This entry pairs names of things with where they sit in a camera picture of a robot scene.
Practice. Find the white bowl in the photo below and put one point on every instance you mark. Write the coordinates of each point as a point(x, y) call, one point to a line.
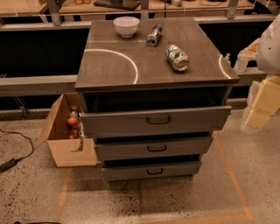
point(126, 27)

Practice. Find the grey drawer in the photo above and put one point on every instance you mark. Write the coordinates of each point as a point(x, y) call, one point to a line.
point(153, 148)
point(155, 122)
point(151, 171)

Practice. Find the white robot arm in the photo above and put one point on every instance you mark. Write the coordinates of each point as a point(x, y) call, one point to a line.
point(263, 97)

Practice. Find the grey top drawer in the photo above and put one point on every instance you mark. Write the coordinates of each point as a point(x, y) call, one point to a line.
point(155, 122)

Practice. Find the orange ball in box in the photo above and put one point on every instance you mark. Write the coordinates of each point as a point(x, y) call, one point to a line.
point(72, 121)

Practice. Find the blue silver can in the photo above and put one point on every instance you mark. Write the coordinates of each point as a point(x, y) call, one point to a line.
point(154, 36)

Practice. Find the green white can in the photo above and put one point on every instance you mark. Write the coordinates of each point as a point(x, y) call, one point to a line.
point(177, 58)

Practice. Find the grey drawer cabinet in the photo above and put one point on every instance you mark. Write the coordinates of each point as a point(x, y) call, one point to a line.
point(124, 74)

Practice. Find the clear pump bottle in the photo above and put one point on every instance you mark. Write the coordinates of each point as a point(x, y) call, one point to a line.
point(240, 65)

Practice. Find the grey metal rail bench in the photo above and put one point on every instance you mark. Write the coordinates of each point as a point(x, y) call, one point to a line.
point(58, 84)

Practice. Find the cardboard box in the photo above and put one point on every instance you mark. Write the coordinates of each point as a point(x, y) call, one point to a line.
point(66, 152)

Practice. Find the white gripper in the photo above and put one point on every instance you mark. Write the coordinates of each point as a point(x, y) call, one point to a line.
point(269, 49)

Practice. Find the wooden shelf with items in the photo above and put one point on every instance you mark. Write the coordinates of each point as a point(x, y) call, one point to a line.
point(20, 8)

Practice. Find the grey bottom drawer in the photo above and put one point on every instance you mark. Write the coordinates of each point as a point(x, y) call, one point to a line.
point(151, 171)

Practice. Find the grey middle drawer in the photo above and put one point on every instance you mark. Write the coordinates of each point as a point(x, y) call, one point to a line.
point(153, 148)

